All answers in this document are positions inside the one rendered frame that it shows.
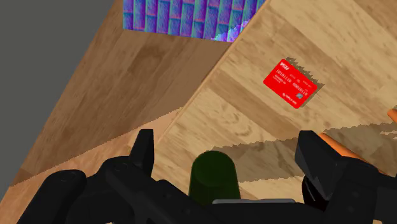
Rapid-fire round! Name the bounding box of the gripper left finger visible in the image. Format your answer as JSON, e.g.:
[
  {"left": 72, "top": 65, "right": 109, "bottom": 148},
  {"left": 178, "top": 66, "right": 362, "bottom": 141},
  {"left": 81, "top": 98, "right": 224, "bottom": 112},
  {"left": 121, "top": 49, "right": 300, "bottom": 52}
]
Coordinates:
[{"left": 17, "top": 129, "right": 215, "bottom": 224}]

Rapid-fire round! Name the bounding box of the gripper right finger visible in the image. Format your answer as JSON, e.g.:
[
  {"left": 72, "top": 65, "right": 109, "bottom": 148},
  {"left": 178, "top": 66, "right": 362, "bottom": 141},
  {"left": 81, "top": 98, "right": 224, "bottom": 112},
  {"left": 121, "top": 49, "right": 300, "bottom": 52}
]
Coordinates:
[{"left": 293, "top": 130, "right": 397, "bottom": 224}]

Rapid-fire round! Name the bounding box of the orange object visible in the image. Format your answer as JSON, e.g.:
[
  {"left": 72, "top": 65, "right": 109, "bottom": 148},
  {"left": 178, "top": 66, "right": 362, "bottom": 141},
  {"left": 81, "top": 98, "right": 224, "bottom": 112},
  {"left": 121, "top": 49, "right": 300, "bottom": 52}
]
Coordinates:
[{"left": 318, "top": 105, "right": 397, "bottom": 176}]

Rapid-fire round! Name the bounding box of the dark green cylinder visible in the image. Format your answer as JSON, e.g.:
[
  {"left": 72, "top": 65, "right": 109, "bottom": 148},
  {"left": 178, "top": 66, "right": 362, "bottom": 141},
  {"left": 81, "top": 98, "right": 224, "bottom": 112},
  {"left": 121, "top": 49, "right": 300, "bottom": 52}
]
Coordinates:
[{"left": 188, "top": 150, "right": 241, "bottom": 206}]

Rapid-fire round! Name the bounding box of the red card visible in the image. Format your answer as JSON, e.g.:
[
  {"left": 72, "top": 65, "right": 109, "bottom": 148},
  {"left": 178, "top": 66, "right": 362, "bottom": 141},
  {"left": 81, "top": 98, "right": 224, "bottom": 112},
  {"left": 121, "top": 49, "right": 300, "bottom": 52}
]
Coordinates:
[{"left": 263, "top": 59, "right": 318, "bottom": 109}]

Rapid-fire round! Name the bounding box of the wooden table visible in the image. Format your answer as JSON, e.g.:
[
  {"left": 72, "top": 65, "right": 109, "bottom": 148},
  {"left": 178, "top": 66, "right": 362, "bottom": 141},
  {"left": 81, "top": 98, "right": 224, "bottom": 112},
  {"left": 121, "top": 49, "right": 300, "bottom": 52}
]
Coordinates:
[{"left": 0, "top": 0, "right": 397, "bottom": 224}]

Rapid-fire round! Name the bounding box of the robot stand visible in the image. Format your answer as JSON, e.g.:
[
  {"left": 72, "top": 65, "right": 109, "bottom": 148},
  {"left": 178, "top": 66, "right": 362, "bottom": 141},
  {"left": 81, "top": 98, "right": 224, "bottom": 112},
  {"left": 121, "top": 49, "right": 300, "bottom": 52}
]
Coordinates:
[{"left": 122, "top": 0, "right": 267, "bottom": 43}]

